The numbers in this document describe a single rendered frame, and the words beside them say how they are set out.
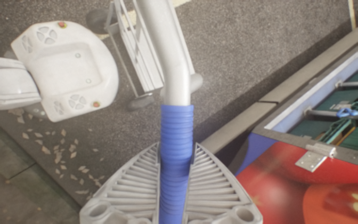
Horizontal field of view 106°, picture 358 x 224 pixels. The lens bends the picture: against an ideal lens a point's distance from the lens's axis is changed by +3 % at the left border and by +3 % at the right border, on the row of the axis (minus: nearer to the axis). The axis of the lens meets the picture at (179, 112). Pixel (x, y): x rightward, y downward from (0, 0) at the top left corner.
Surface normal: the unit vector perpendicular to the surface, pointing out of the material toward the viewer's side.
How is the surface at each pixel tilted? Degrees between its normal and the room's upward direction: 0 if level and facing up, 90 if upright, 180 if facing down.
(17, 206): 8
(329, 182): 90
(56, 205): 0
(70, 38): 0
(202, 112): 0
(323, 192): 90
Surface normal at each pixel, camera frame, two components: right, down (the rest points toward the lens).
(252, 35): 0.32, 0.11
